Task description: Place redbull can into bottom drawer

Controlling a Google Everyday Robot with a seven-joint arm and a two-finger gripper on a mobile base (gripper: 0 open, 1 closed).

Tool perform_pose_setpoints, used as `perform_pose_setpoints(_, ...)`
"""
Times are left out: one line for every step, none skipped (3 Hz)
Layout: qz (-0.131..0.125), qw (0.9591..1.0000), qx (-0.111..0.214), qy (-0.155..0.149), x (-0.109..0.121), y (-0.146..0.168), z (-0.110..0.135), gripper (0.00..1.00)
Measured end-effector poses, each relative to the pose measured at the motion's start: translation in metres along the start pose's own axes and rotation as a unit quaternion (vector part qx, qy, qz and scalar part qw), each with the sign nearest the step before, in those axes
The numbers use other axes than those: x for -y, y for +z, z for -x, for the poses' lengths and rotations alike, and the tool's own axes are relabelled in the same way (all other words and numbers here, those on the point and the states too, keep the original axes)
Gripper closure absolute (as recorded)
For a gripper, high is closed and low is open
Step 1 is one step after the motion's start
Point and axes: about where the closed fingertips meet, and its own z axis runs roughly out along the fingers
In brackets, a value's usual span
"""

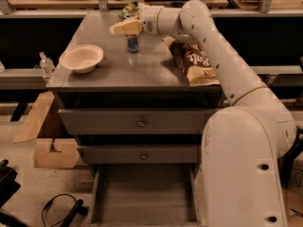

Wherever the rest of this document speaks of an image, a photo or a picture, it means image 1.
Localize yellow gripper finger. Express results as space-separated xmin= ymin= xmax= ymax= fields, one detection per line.
xmin=109 ymin=19 xmax=143 ymax=35

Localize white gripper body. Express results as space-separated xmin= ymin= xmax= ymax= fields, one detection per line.
xmin=140 ymin=6 xmax=163 ymax=35

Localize redbull can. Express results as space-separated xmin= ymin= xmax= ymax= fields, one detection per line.
xmin=127 ymin=35 xmax=140 ymax=53

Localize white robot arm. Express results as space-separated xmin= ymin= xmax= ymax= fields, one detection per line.
xmin=110 ymin=0 xmax=296 ymax=227

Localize grey drawer cabinet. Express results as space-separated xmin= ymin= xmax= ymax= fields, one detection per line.
xmin=46 ymin=10 xmax=227 ymax=227

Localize grey top drawer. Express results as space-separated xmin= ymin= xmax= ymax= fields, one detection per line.
xmin=59 ymin=109 xmax=215 ymax=135

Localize open grey bottom drawer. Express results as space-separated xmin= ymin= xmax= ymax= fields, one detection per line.
xmin=87 ymin=164 xmax=202 ymax=227

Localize green chip bag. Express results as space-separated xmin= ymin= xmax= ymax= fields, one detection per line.
xmin=118 ymin=1 xmax=149 ymax=20

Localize white bowl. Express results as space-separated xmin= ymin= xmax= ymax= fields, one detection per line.
xmin=59 ymin=44 xmax=103 ymax=74

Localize brown chip bag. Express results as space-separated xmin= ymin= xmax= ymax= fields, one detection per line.
xmin=163 ymin=37 xmax=219 ymax=86

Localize clear sanitizer bottle left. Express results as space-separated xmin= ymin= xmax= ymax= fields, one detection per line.
xmin=39 ymin=52 xmax=55 ymax=77

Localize notched cardboard piece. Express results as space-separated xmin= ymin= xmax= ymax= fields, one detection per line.
xmin=34 ymin=138 xmax=80 ymax=169

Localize black chair base left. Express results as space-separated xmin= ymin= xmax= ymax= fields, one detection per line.
xmin=0 ymin=159 xmax=88 ymax=227

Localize black chair base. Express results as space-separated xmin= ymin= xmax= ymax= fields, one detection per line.
xmin=0 ymin=159 xmax=88 ymax=227
xmin=279 ymin=137 xmax=303 ymax=188

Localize black chair base right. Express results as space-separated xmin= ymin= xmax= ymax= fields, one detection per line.
xmin=279 ymin=137 xmax=303 ymax=188

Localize black floor cable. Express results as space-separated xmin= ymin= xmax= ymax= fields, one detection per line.
xmin=41 ymin=193 xmax=79 ymax=227

